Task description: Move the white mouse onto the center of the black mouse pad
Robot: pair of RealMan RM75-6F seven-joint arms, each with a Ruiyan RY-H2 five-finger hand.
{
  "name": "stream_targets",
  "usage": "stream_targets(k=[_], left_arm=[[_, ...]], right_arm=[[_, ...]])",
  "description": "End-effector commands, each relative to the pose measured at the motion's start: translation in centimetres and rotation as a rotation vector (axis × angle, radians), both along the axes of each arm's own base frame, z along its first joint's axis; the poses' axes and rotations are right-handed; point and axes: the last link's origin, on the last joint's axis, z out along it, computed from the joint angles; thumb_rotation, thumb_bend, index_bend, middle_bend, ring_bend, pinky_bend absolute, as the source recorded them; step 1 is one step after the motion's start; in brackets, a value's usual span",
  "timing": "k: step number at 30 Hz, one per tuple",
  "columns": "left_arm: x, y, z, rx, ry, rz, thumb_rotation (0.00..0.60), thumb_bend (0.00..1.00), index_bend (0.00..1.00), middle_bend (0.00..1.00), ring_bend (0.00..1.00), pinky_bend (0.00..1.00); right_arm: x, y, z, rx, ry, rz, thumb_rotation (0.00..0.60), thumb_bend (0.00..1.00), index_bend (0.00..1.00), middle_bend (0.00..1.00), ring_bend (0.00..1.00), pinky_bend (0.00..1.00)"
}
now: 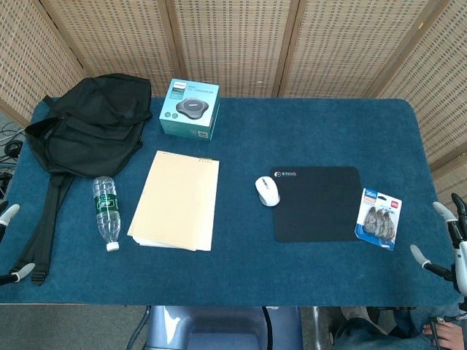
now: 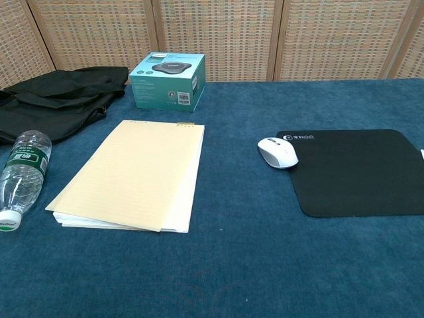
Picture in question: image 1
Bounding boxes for correction tape blister pack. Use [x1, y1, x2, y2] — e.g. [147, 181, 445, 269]
[354, 187, 403, 252]

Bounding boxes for white computer mouse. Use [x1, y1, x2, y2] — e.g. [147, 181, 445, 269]
[254, 176, 281, 207]

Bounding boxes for black mouse pad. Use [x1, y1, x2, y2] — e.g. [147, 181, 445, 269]
[269, 166, 363, 244]

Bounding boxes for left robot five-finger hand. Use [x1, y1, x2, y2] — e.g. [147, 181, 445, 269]
[0, 203, 36, 287]

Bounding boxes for black backpack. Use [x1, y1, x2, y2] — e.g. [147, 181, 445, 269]
[8, 73, 153, 287]

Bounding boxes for person leg in jeans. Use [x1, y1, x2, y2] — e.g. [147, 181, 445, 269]
[334, 306, 467, 350]

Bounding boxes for metal table leg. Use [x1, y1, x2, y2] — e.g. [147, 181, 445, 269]
[312, 306, 323, 350]

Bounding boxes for woven folding screen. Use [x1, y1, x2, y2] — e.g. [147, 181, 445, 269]
[0, 0, 467, 205]

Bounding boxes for black floor cables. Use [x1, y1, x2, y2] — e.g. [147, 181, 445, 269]
[0, 120, 23, 200]

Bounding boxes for teal speakerphone box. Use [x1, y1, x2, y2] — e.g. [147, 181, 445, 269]
[158, 78, 221, 142]

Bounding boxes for blue table cloth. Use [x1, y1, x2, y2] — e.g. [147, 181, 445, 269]
[0, 96, 465, 306]

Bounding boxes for beige notepad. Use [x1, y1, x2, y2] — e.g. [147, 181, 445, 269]
[127, 150, 220, 252]

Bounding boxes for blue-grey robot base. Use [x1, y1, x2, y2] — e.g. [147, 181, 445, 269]
[144, 305, 304, 350]

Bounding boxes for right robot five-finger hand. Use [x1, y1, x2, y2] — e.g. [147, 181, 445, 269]
[409, 192, 467, 295]

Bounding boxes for clear plastic water bottle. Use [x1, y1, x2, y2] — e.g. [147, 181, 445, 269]
[92, 176, 122, 252]

